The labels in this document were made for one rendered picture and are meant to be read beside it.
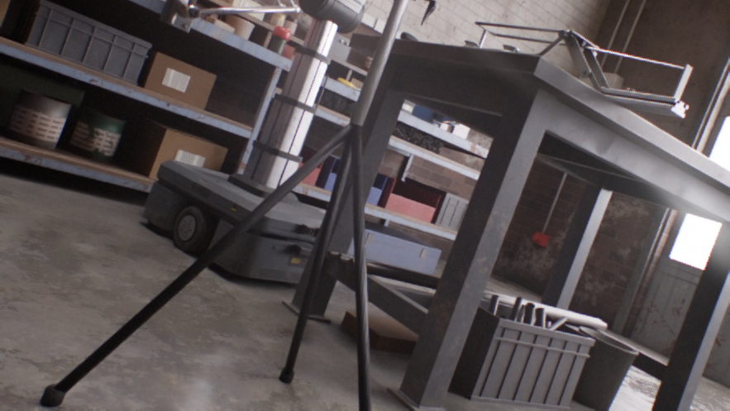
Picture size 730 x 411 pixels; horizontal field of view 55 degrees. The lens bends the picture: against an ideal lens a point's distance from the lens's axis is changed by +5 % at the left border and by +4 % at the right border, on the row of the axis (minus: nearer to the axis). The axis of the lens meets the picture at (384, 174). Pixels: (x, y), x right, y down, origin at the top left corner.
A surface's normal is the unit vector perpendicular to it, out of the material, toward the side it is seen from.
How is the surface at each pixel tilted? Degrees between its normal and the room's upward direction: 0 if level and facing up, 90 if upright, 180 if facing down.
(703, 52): 90
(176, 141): 91
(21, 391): 0
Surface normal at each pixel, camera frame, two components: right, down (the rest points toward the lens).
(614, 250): -0.73, -0.26
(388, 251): 0.58, 0.23
